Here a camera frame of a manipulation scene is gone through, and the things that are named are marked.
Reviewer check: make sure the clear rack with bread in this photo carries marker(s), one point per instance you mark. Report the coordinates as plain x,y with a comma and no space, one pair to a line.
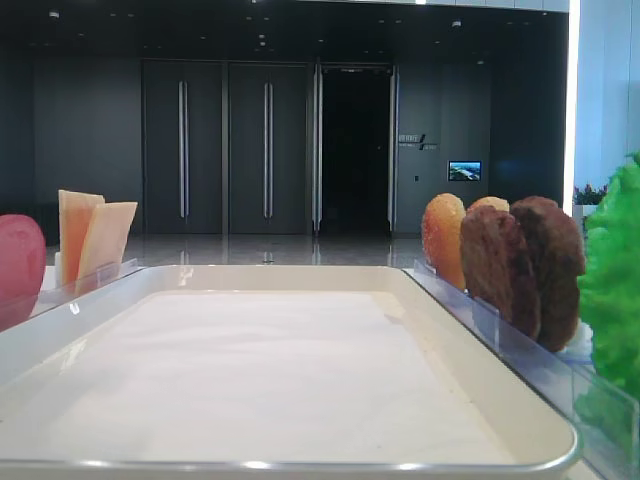
439,288

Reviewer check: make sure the golden bread slice near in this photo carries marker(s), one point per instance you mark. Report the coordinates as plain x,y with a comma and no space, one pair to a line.
441,225

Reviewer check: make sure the golden bread slice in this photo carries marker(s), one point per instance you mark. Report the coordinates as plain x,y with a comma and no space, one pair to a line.
441,225
492,201

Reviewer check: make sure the brown meat patty near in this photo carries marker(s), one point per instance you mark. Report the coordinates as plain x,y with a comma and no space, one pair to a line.
498,269

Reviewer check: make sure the brown meat patty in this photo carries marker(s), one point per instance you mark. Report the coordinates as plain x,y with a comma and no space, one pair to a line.
557,256
498,269

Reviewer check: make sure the golden bread slice far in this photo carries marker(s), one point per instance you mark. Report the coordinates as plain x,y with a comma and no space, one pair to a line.
492,201

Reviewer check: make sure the clear rack with cheese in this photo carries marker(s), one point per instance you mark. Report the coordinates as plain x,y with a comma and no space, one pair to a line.
54,293

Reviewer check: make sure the orange cheese slice front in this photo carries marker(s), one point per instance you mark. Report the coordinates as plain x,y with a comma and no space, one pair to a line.
107,236

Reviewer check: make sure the orange cheese slice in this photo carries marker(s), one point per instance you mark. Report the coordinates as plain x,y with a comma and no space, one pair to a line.
107,236
75,212

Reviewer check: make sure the brown meat patty far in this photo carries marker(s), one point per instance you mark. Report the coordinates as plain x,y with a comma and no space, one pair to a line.
557,256

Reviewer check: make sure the clear rack with patties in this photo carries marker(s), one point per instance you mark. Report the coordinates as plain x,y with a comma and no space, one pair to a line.
524,353

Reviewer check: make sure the orange cheese slice back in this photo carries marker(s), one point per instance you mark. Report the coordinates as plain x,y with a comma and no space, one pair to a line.
75,212

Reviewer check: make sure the red tomato slice front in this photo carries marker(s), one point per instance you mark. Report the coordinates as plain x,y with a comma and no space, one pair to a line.
23,257

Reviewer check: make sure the clear rack with tomato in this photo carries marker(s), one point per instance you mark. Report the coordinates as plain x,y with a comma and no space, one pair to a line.
15,310

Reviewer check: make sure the green lettuce leaf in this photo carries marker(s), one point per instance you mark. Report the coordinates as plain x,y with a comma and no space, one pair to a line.
609,288

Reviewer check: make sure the clear rack with lettuce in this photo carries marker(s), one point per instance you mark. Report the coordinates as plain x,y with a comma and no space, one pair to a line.
607,417

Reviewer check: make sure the open glass door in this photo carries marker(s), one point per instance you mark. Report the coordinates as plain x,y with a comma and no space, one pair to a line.
353,152

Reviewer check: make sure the dark double door middle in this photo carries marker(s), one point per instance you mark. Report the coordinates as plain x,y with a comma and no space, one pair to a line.
268,149

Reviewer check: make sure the dark double door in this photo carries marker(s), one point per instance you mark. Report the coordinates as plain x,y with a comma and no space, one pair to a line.
182,147
268,149

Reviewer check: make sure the white metal tray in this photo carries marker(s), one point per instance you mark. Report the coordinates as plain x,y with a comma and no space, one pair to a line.
268,372

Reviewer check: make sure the dark double door left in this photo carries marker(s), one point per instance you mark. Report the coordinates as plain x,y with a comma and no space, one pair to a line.
182,147

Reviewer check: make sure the potted flowers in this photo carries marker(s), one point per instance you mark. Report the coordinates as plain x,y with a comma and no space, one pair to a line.
589,195

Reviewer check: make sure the small wall screen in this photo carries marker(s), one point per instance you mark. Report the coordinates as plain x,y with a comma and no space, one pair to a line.
466,171

